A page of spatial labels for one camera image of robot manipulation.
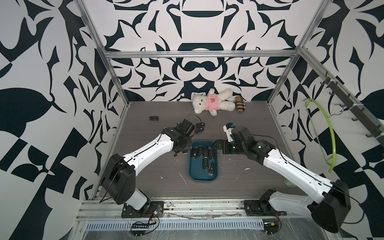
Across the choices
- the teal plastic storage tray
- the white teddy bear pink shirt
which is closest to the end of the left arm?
the teal plastic storage tray

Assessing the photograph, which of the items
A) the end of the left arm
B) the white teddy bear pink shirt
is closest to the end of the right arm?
the end of the left arm

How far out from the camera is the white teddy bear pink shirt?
1104 mm
